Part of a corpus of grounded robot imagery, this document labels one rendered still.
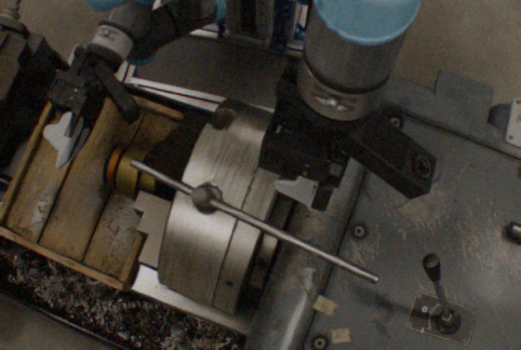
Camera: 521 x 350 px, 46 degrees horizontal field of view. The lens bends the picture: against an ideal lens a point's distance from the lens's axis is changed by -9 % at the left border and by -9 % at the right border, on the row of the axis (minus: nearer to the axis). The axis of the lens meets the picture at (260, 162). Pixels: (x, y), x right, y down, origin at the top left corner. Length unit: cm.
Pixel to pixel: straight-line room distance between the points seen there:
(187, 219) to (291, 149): 32
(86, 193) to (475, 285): 75
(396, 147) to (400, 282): 28
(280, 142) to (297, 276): 28
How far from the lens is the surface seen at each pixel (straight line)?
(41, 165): 133
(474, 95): 97
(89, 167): 130
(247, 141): 92
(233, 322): 123
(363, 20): 45
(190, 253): 91
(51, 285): 159
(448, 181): 91
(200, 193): 80
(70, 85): 112
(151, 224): 102
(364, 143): 59
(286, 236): 79
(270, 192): 88
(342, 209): 87
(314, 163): 61
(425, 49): 245
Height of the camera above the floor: 209
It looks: 72 degrees down
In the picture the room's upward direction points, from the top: 3 degrees clockwise
